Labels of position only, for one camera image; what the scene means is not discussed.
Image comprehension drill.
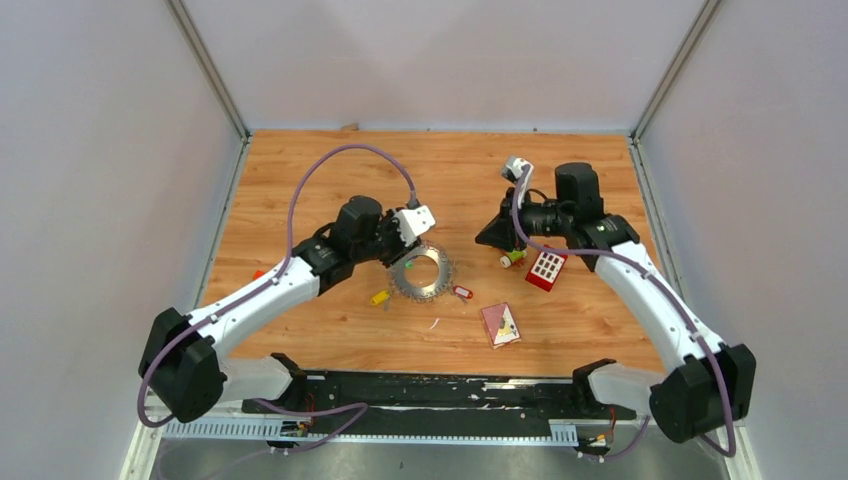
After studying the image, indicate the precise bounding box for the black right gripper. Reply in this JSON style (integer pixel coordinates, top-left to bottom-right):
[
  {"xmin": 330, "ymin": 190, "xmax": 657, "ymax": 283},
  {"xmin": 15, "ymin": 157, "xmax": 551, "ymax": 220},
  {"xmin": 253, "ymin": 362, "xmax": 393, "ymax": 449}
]
[{"xmin": 475, "ymin": 187, "xmax": 571, "ymax": 252}]

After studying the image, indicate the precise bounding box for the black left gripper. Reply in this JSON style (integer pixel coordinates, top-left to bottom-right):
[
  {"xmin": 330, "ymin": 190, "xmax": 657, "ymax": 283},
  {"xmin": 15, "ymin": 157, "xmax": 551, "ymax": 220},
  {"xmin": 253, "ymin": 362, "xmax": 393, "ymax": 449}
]
[{"xmin": 354, "ymin": 207, "xmax": 424, "ymax": 269}]

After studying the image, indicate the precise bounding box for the key with yellow tag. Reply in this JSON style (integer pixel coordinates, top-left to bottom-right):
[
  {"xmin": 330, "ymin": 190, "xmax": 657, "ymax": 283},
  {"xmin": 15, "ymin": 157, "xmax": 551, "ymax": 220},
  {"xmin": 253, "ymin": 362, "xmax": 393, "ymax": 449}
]
[{"xmin": 369, "ymin": 289, "xmax": 391, "ymax": 306}]

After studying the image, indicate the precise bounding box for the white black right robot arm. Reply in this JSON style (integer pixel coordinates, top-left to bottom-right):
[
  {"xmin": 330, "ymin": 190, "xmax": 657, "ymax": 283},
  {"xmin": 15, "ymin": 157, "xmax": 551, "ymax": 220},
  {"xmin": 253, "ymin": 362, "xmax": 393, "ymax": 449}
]
[{"xmin": 475, "ymin": 157, "xmax": 756, "ymax": 456}]

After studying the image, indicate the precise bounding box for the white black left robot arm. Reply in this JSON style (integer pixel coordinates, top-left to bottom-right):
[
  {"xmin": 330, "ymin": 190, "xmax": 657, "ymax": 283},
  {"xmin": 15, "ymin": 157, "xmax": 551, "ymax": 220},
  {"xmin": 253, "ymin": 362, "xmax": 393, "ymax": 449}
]
[{"xmin": 138, "ymin": 196, "xmax": 436, "ymax": 423}]

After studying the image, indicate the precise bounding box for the toy brick car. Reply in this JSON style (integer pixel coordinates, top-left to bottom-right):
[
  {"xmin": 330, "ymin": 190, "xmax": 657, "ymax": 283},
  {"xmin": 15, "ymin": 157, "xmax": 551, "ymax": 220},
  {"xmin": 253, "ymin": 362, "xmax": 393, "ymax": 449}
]
[{"xmin": 499, "ymin": 250, "xmax": 527, "ymax": 268}]

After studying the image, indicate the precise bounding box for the red white toy brick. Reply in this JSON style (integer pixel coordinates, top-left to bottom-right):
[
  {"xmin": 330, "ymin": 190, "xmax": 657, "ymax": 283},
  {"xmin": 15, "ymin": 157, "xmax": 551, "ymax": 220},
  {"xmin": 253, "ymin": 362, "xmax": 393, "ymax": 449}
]
[{"xmin": 525, "ymin": 251, "xmax": 568, "ymax": 292}]

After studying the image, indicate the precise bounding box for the red key tag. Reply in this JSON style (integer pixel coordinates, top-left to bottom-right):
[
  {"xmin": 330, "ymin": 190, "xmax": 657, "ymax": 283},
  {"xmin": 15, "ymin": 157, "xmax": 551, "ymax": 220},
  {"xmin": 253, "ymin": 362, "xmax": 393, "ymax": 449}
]
[{"xmin": 452, "ymin": 285, "xmax": 473, "ymax": 302}]

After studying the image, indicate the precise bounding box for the playing card box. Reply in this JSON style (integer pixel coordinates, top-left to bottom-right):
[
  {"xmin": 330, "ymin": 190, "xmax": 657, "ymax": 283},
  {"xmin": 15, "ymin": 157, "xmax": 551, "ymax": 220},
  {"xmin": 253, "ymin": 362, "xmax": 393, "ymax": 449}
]
[{"xmin": 480, "ymin": 302, "xmax": 521, "ymax": 349}]

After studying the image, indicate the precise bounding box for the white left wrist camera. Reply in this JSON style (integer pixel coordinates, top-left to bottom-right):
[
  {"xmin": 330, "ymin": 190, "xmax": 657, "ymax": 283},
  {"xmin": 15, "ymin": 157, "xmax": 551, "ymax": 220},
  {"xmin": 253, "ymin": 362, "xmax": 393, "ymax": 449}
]
[{"xmin": 394, "ymin": 205, "xmax": 436, "ymax": 245}]

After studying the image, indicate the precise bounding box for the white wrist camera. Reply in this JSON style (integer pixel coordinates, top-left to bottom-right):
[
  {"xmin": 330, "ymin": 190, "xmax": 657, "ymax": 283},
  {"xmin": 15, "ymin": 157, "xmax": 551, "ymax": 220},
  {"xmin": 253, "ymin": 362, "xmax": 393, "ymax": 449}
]
[
  {"xmin": 394, "ymin": 205, "xmax": 436, "ymax": 245},
  {"xmin": 500, "ymin": 156, "xmax": 534, "ymax": 184}
]

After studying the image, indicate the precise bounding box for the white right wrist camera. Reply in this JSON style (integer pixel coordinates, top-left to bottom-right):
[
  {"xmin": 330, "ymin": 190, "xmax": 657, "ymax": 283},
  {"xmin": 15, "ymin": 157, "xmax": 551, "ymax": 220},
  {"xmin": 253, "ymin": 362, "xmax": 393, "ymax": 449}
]
[{"xmin": 500, "ymin": 156, "xmax": 534, "ymax": 184}]

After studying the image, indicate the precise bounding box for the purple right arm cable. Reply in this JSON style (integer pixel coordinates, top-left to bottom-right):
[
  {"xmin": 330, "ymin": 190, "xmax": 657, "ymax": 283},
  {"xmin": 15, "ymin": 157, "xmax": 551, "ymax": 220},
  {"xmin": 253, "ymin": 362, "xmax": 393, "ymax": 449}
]
[{"xmin": 511, "ymin": 165, "xmax": 738, "ymax": 462}]

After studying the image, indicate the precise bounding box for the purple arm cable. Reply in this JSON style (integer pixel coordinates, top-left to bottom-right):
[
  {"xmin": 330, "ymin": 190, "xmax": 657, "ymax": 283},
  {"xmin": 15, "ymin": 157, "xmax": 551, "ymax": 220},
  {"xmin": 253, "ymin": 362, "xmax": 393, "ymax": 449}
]
[
  {"xmin": 511, "ymin": 165, "xmax": 738, "ymax": 462},
  {"xmin": 136, "ymin": 143, "xmax": 421, "ymax": 480}
]

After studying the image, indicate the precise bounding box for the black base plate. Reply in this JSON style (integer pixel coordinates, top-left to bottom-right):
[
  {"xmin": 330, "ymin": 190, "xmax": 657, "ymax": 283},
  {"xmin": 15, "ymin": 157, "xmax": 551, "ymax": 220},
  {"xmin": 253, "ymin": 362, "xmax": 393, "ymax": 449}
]
[{"xmin": 276, "ymin": 370, "xmax": 637, "ymax": 439}]

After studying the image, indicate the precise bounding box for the slotted white cable duct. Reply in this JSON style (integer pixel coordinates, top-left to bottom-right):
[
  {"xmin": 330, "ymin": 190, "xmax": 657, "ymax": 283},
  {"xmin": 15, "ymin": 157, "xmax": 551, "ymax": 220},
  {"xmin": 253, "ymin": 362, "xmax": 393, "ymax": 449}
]
[{"xmin": 162, "ymin": 418, "xmax": 580, "ymax": 447}]

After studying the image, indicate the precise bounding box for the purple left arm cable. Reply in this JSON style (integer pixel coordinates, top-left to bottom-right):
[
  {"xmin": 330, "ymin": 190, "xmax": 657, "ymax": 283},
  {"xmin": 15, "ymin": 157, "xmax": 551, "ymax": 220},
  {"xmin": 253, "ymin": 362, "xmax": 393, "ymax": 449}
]
[{"xmin": 136, "ymin": 143, "xmax": 421, "ymax": 480}]

